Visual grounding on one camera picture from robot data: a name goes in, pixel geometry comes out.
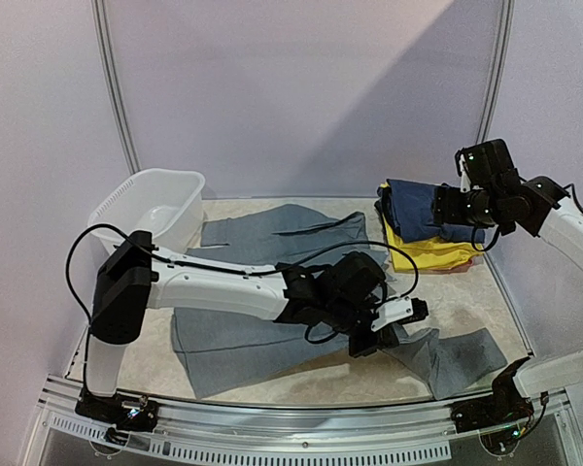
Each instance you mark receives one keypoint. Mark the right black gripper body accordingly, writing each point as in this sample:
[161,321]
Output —
[447,206]

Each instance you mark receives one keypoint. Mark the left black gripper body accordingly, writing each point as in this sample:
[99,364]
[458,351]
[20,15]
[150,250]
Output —
[360,349]

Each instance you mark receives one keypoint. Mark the navy blue tank top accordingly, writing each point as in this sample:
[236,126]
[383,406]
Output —
[407,207]

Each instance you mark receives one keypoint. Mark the grey denim cloth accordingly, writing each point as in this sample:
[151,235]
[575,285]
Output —
[221,351]

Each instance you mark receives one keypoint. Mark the white plastic wash basin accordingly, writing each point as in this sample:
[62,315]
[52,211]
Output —
[167,203]

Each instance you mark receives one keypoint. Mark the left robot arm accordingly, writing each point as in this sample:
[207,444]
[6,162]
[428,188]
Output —
[139,276]

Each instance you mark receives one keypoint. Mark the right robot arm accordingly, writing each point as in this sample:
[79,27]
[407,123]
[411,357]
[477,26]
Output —
[548,211]

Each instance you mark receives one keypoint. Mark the yellow shorts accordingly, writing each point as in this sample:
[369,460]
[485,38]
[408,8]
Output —
[433,255]

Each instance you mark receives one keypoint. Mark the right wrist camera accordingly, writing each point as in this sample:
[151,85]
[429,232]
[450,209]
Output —
[490,166]

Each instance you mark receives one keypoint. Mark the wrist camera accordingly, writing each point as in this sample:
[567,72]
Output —
[355,278]
[490,166]

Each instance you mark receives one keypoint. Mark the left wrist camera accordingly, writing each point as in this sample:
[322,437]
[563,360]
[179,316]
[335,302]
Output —
[355,278]

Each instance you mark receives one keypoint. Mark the right aluminium corner post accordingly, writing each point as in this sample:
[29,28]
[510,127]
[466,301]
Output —
[497,65]

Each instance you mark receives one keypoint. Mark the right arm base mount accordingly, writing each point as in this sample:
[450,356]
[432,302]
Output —
[509,416]

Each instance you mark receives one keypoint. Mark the front aluminium rail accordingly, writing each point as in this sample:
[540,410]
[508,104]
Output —
[194,433]

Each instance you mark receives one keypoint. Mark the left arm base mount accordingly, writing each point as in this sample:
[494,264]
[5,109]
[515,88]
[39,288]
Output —
[124,414]

